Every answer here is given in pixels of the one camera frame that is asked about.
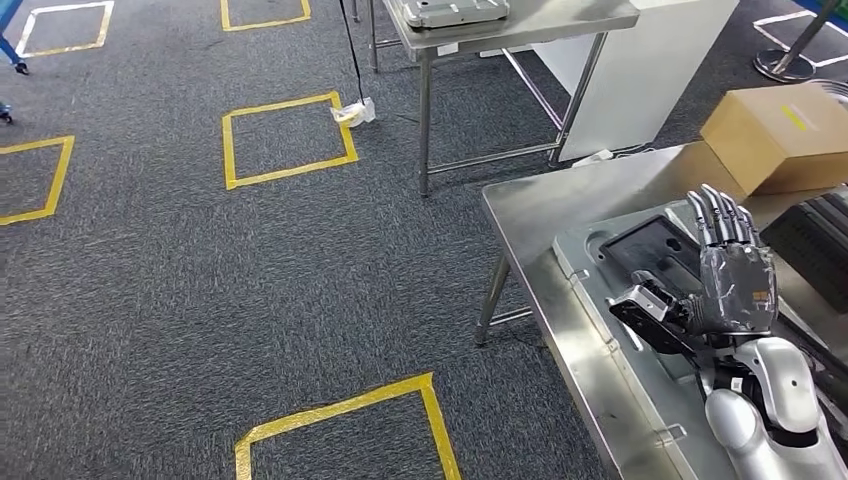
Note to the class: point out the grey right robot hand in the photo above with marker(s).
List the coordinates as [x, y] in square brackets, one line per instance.
[738, 291]

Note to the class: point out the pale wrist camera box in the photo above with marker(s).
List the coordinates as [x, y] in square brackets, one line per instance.
[642, 301]

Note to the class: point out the black plastic panel part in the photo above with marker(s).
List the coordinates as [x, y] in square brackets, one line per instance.
[642, 252]

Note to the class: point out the stainless steel workbench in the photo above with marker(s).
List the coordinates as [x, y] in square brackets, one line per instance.
[530, 212]

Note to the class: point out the stainless steel table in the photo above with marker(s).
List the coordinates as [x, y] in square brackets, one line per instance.
[530, 30]

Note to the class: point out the stamped galvanized metal panel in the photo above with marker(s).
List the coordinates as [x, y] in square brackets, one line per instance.
[596, 331]

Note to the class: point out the white power strip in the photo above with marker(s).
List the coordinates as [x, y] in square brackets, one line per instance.
[593, 158]

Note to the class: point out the brown cardboard box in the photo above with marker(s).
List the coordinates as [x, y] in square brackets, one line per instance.
[775, 139]

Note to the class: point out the stack of black parts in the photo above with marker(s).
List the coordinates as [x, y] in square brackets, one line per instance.
[815, 245]

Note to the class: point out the white cabinet panel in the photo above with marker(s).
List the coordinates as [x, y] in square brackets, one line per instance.
[642, 79]

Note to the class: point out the grey metal tray part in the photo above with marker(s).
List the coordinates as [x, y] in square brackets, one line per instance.
[457, 12]

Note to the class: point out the chrome stanchion post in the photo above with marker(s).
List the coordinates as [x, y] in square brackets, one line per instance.
[785, 66]

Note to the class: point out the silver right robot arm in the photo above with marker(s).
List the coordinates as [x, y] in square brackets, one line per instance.
[775, 411]

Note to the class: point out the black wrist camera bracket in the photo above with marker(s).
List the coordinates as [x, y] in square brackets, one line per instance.
[652, 334]

